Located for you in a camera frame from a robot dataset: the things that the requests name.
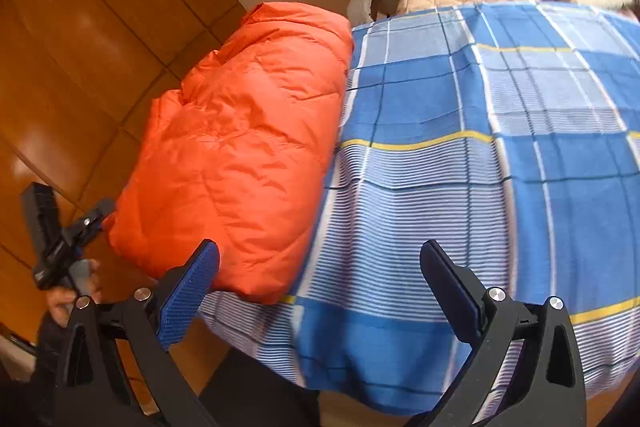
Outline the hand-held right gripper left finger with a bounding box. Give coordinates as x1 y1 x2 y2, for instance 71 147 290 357
52 238 221 427

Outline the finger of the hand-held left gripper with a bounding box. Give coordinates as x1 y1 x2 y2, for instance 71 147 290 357
64 198 117 255

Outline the person's left hand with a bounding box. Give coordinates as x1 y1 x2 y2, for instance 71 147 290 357
46 259 105 329

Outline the orange down jacket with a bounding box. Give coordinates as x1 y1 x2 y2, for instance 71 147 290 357
102 2 356 305

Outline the blue plaid bedsheet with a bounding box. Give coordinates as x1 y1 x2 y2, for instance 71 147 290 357
197 0 640 418

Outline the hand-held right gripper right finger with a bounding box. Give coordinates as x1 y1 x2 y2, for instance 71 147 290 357
404 239 587 427

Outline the person's dark clothing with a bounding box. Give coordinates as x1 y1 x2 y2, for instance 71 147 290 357
197 347 322 427

